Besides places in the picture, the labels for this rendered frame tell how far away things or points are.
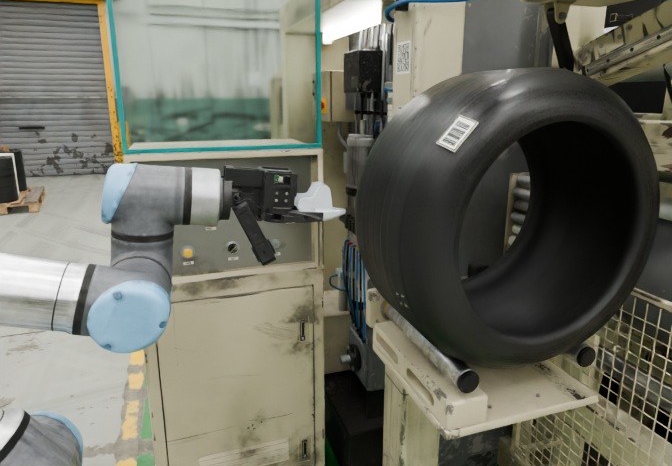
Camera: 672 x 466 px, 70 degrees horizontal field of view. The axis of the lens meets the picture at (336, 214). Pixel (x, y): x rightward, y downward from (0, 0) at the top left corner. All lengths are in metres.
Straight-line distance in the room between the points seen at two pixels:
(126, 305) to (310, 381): 1.11
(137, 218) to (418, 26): 0.76
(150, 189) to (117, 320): 0.20
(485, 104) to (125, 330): 0.62
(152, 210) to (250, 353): 0.91
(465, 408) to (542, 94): 0.58
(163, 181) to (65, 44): 9.43
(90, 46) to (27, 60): 1.05
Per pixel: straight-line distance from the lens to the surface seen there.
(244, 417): 1.69
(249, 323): 1.52
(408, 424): 1.48
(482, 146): 0.80
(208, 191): 0.74
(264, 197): 0.76
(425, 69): 1.19
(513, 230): 1.54
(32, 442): 0.96
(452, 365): 0.99
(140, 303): 0.63
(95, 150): 10.10
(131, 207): 0.74
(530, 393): 1.16
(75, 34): 10.13
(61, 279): 0.66
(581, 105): 0.92
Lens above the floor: 1.42
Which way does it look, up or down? 14 degrees down
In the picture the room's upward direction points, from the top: straight up
